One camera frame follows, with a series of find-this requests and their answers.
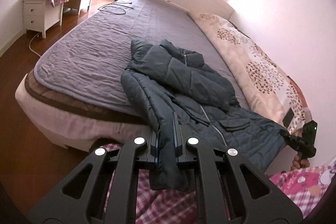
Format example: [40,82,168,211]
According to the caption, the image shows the dark teal puffer jacket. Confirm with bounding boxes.
[121,40,289,191]

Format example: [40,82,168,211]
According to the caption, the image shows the pink plaid pyjama clothing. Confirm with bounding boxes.
[135,160,335,223]

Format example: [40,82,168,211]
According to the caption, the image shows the person's right hand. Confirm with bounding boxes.
[290,155,310,170]

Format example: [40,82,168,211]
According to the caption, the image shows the black phone on duvet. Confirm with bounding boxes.
[282,108,294,128]

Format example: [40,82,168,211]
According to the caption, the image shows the floral cream duvet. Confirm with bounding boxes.
[189,12,309,135]

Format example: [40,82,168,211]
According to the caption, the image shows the white mattress with brown trim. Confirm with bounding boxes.
[15,75,150,152]

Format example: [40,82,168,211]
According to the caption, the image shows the grey quilted bed cover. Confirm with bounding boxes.
[33,0,247,115]

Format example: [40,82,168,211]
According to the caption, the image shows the white desk with drawers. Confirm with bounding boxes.
[23,0,92,39]

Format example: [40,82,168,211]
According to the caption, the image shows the white floor cable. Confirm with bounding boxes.
[28,31,43,58]

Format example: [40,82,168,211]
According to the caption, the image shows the black cable on bed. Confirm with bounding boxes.
[97,1,135,16]

